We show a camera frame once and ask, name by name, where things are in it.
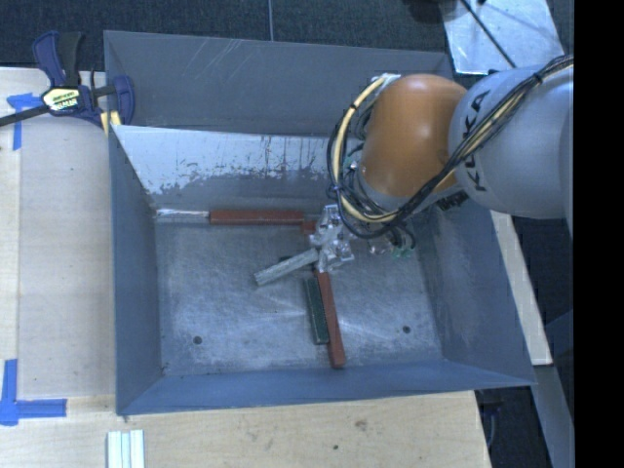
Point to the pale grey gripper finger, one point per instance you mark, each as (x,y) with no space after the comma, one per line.
(285,267)

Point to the dark green flat block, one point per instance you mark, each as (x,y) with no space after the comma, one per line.
(317,312)

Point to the red-brown flat block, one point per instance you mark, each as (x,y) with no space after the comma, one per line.
(333,320)
(256,217)

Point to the grey metal bin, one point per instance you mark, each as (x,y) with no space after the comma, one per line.
(234,310)

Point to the black cylinder on white bracket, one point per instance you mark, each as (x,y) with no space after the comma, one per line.
(451,202)

